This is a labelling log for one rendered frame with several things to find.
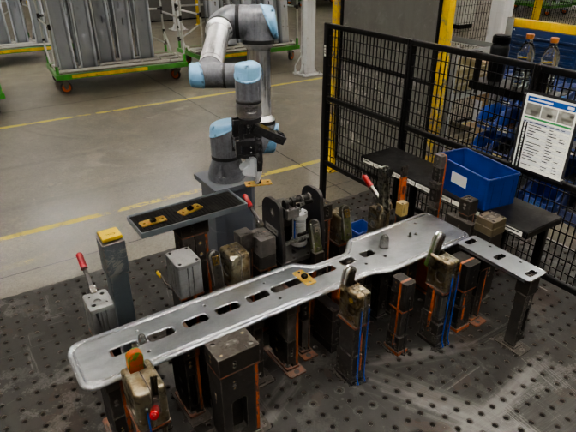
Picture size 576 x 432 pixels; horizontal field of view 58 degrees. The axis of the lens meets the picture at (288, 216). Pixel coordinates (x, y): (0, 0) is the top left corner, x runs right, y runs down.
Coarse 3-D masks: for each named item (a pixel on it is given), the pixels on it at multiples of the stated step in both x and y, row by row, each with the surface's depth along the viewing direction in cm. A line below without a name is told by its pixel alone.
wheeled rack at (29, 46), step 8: (24, 0) 952; (24, 16) 962; (32, 40) 934; (72, 40) 943; (0, 48) 891; (8, 48) 895; (16, 48) 898; (24, 48) 900; (32, 48) 906; (40, 48) 912; (48, 48) 918
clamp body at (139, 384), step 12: (144, 360) 125; (144, 372) 121; (156, 372) 122; (132, 384) 118; (144, 384) 118; (156, 384) 122; (132, 396) 117; (144, 396) 116; (132, 408) 123; (144, 408) 117; (168, 408) 122; (132, 420) 129; (144, 420) 119; (156, 420) 121; (168, 420) 124
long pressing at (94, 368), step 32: (416, 224) 197; (448, 224) 197; (352, 256) 177; (384, 256) 177; (416, 256) 177; (224, 288) 160; (256, 288) 161; (288, 288) 161; (320, 288) 161; (160, 320) 147; (224, 320) 147; (256, 320) 148; (96, 352) 136; (160, 352) 136; (96, 384) 127
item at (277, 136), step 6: (258, 126) 154; (264, 126) 158; (252, 132) 154; (258, 132) 155; (264, 132) 155; (270, 132) 156; (276, 132) 158; (270, 138) 157; (276, 138) 157; (282, 138) 158; (282, 144) 159
